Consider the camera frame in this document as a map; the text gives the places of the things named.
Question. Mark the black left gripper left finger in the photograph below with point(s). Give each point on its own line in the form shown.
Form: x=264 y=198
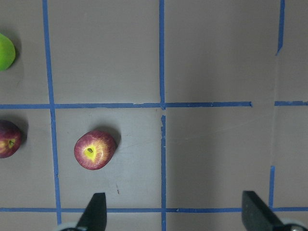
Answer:
x=95 y=214

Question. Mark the green apple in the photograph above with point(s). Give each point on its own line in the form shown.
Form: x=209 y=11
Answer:
x=7 y=52

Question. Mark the red yellow apple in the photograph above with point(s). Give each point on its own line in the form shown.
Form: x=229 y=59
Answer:
x=94 y=149

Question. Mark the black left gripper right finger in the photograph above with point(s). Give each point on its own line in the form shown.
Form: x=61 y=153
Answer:
x=257 y=216

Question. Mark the dark red apple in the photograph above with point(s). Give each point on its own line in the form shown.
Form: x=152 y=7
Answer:
x=10 y=138

